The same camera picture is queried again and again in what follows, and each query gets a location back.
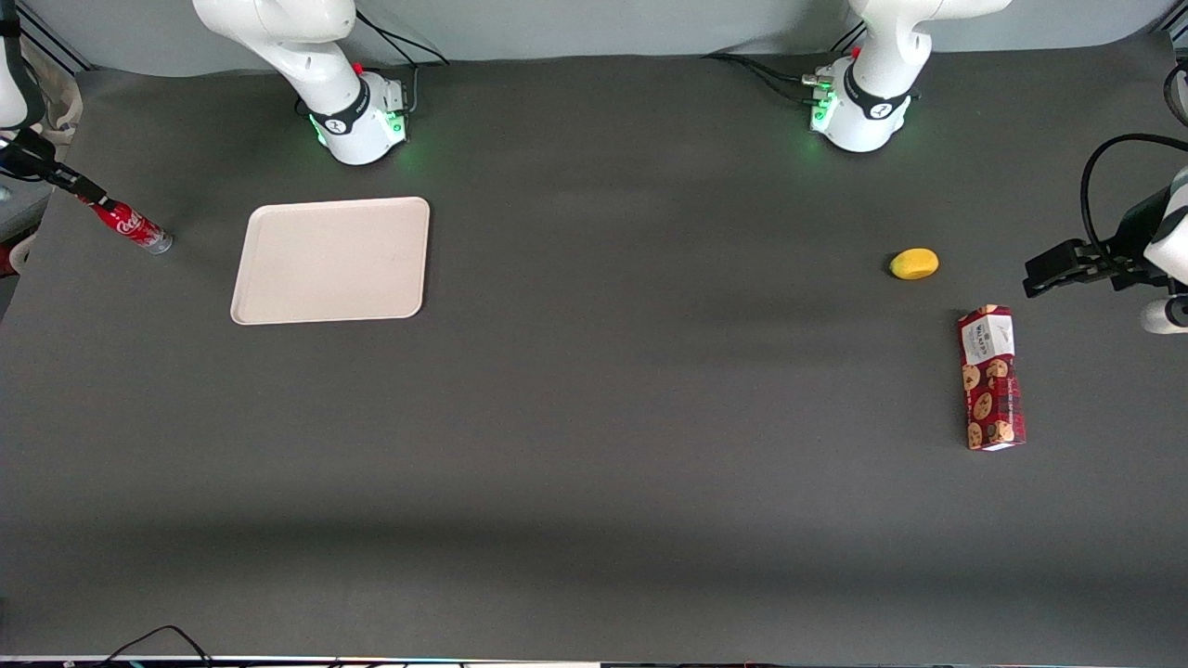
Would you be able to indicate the red object beside table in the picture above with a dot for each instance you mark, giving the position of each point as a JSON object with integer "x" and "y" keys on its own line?
{"x": 7, "y": 260}

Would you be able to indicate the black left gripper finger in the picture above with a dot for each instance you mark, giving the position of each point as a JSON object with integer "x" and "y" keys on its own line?
{"x": 1058, "y": 280}
{"x": 1063, "y": 260}

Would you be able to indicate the red coke bottle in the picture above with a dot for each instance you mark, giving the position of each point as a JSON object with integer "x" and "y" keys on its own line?
{"x": 139, "y": 230}

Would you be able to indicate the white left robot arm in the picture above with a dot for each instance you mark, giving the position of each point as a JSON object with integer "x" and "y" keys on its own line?
{"x": 882, "y": 83}

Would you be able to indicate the dark grey table mat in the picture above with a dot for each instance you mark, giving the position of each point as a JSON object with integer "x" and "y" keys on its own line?
{"x": 594, "y": 417}

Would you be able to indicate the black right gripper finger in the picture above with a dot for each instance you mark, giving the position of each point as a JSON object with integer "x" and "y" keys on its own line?
{"x": 83, "y": 188}

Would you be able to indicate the cream plastic tray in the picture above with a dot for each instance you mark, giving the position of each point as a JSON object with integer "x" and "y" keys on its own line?
{"x": 329, "y": 260}

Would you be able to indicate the yellow lemon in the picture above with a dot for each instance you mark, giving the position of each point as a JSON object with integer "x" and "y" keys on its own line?
{"x": 914, "y": 263}

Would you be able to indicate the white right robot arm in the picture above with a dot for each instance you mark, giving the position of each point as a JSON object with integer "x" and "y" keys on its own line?
{"x": 320, "y": 56}

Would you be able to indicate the red cookie box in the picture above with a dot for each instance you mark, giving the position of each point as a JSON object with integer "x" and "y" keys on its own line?
{"x": 993, "y": 390}

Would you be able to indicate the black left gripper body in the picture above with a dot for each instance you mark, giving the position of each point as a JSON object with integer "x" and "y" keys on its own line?
{"x": 1131, "y": 230}

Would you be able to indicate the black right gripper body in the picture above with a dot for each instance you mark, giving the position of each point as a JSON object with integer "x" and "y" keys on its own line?
{"x": 32, "y": 159}

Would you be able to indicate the beige cloth bag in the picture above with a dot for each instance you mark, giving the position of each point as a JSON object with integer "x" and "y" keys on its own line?
{"x": 60, "y": 97}

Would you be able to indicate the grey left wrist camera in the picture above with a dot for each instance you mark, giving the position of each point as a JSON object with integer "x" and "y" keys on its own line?
{"x": 1165, "y": 315}

